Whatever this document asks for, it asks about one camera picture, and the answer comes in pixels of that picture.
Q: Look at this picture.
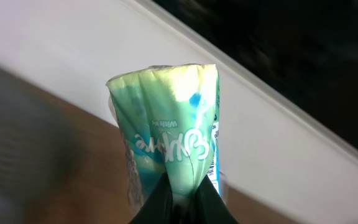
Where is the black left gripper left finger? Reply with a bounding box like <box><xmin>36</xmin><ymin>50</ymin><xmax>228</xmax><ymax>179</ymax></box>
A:
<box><xmin>129</xmin><ymin>173</ymin><xmax>173</xmax><ymax>224</ymax></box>

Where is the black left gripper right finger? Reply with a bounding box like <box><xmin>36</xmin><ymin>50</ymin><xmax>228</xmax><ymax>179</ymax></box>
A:
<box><xmin>195</xmin><ymin>175</ymin><xmax>238</xmax><ymax>224</ymax></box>

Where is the teal candy pouch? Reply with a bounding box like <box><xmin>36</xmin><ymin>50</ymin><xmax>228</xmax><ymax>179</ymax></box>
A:
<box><xmin>106</xmin><ymin>64</ymin><xmax>222</xmax><ymax>213</ymax></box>

